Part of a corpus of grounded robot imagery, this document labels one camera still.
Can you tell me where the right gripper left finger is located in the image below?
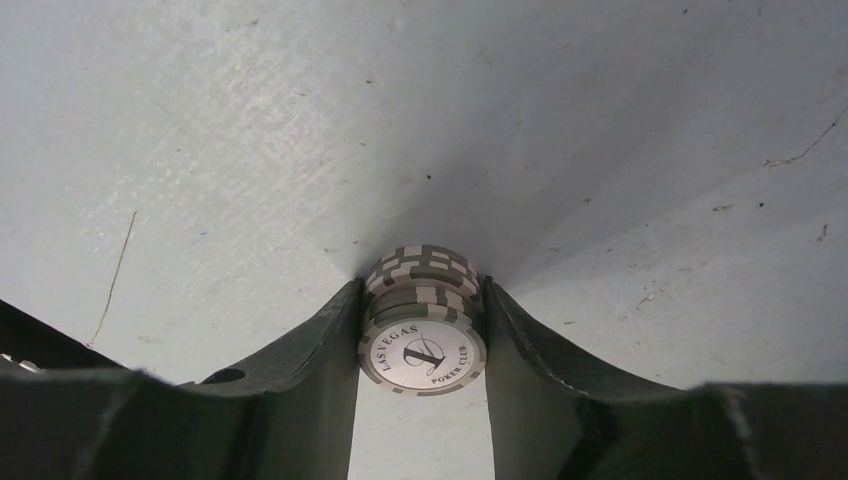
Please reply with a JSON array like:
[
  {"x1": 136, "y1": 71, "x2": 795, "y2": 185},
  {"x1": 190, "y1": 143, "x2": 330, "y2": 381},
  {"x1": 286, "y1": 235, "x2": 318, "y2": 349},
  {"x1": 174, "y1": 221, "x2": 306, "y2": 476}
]
[{"x1": 1, "y1": 279, "x2": 363, "y2": 479}]

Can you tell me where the grey poker chip stack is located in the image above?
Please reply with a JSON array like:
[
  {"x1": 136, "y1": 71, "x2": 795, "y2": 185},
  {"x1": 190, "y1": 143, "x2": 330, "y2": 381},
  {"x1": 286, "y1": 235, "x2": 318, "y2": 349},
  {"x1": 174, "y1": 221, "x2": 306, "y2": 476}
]
[{"x1": 357, "y1": 244, "x2": 487, "y2": 397}]

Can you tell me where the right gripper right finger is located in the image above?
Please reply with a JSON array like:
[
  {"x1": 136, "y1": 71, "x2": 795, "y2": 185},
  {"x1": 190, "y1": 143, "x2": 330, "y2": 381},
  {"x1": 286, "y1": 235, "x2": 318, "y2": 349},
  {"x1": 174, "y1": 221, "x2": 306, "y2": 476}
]
[{"x1": 483, "y1": 279, "x2": 847, "y2": 479}]

